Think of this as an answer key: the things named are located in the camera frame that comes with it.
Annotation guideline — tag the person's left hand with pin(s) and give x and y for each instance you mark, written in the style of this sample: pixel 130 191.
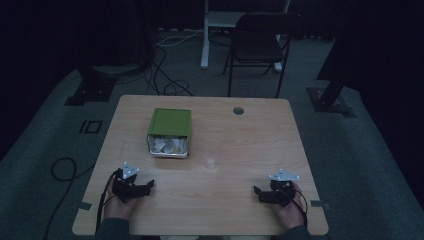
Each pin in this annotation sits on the person's left hand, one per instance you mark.
pixel 117 208

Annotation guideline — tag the black stand with base plate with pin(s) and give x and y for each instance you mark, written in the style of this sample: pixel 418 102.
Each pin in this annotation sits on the black stand with base plate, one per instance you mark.
pixel 93 90

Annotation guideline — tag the black folding chair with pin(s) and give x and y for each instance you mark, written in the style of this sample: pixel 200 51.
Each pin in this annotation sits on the black folding chair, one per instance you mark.
pixel 258 46

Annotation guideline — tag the person's right hand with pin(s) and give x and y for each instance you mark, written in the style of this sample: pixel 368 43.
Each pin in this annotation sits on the person's right hand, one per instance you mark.
pixel 290 213

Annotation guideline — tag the grey tape strip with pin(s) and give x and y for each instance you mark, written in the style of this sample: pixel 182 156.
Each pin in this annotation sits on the grey tape strip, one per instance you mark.
pixel 319 204
pixel 85 206

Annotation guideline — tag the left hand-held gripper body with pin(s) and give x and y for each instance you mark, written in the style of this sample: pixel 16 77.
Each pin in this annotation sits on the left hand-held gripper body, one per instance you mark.
pixel 125 186

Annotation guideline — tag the pile of paper scraps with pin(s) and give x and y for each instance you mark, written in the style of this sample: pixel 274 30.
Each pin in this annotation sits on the pile of paper scraps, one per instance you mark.
pixel 168 145

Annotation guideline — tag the small clear plastic cup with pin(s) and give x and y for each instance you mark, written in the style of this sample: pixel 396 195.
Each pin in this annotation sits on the small clear plastic cup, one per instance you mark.
pixel 210 163

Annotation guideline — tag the green box with white rim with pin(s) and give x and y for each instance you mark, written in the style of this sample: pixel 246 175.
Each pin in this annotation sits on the green box with white rim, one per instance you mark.
pixel 171 123

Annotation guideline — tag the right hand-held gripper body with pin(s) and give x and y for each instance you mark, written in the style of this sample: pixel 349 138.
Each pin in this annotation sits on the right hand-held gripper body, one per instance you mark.
pixel 280 191

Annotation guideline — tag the white desk frame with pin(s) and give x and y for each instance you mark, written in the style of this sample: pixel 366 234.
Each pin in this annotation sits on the white desk frame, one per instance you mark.
pixel 206 40

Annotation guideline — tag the black slanted stand with base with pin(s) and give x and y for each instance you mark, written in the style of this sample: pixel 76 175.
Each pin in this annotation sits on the black slanted stand with base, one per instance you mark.
pixel 328 98

